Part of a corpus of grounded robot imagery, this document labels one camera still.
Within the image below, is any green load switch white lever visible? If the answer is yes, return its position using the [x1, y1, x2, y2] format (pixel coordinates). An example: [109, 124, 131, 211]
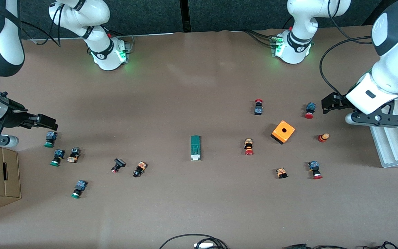
[190, 135, 201, 162]

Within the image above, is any green push button blue block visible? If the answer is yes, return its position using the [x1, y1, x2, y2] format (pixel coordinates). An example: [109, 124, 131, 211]
[50, 149, 65, 167]
[44, 131, 58, 148]
[70, 180, 88, 199]

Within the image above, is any red push button blue block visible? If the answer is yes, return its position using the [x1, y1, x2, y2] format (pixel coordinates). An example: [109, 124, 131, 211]
[308, 161, 323, 180]
[304, 102, 316, 119]

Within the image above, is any white ridged plastic tray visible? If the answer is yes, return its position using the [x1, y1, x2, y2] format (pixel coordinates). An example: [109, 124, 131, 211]
[369, 93, 398, 168]

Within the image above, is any black square button red base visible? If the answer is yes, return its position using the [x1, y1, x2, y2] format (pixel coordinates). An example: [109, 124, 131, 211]
[111, 158, 126, 174]

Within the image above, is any black push button orange block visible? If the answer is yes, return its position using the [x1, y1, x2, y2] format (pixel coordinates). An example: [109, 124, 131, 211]
[132, 161, 148, 178]

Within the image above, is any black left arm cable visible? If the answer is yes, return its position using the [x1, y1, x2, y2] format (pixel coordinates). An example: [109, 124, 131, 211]
[319, 0, 374, 101]

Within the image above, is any orange button enclosure box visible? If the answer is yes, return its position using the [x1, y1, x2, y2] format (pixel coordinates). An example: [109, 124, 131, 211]
[271, 120, 296, 145]

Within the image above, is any black cable bundle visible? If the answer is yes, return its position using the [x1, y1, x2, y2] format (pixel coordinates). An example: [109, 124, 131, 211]
[282, 241, 398, 249]

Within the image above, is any black looped cable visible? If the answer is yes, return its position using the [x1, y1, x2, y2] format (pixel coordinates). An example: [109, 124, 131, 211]
[159, 234, 229, 249]

